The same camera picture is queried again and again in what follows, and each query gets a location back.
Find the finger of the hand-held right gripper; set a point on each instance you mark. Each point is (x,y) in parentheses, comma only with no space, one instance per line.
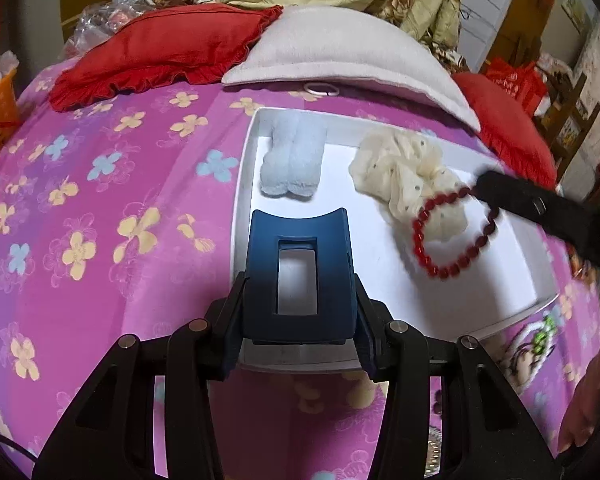
(530,205)

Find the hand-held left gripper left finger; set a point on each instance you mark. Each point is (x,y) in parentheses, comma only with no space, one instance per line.
(230,355)

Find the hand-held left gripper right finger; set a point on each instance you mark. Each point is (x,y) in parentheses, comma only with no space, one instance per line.
(367,355)

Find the blue hair claw clip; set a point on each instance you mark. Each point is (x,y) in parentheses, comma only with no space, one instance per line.
(260,280)

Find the white cardboard tray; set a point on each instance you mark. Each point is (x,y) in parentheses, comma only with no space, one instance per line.
(370,260)

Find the person's right hand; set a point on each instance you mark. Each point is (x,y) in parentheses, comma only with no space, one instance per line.
(587,405)

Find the red ruffled pillow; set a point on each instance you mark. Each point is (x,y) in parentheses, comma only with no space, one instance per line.
(505,125)
(155,50)

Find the wooden chair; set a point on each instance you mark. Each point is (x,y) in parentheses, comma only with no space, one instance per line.
(577,105)

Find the red shopping bag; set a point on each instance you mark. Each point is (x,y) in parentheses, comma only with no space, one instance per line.
(515,82)

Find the pink floral bedsheet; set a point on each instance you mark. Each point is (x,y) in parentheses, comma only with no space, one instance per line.
(130,260)

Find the cream mesh scrunchie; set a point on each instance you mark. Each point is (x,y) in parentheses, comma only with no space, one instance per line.
(395,165)

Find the light blue fuzzy scrunchie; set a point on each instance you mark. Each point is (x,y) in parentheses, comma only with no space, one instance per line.
(290,160)

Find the white pillow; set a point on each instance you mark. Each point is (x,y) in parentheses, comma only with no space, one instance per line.
(340,45)

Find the clear plastic bag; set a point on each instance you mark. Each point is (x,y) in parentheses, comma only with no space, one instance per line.
(95,22)

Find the wall picture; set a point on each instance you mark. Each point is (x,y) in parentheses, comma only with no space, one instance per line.
(575,10)

